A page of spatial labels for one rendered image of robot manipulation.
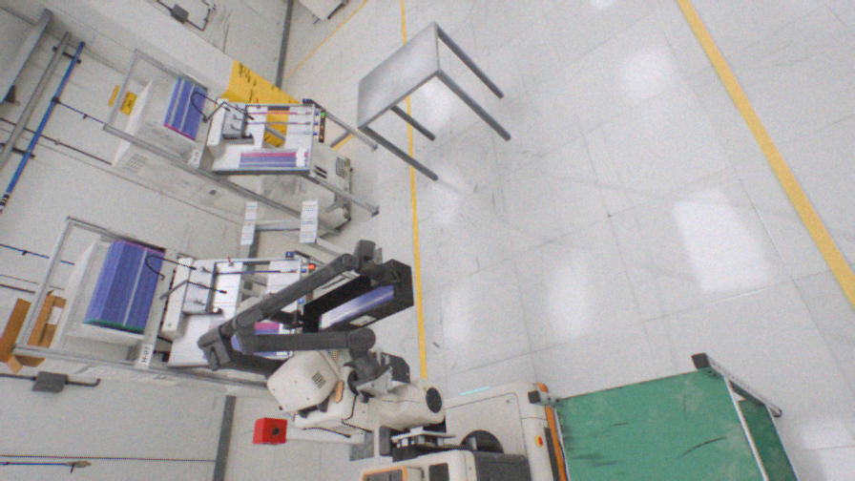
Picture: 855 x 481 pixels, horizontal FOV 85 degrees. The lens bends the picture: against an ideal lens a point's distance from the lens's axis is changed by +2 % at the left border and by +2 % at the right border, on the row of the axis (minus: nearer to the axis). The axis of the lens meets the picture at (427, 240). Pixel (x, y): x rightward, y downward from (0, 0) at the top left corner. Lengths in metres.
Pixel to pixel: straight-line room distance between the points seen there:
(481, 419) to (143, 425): 3.02
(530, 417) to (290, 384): 1.14
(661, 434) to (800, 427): 0.98
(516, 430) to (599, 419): 0.94
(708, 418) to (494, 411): 1.24
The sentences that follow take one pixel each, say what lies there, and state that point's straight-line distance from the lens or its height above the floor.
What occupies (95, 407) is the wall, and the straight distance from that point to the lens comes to 4.54.
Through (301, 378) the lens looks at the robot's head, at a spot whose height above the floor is 1.37.
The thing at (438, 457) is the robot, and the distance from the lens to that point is 1.89.
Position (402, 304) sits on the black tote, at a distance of 1.79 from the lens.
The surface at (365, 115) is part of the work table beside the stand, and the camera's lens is 3.15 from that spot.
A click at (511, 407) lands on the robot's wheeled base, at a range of 2.34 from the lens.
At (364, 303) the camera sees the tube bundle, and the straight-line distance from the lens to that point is 1.95.
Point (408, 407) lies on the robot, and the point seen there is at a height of 0.88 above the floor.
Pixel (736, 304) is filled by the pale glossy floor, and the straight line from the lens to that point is 2.37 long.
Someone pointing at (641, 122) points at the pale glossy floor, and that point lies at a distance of 2.90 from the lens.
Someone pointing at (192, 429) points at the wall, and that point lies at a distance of 4.77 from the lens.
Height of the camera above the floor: 2.26
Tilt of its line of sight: 42 degrees down
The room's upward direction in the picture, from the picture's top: 62 degrees counter-clockwise
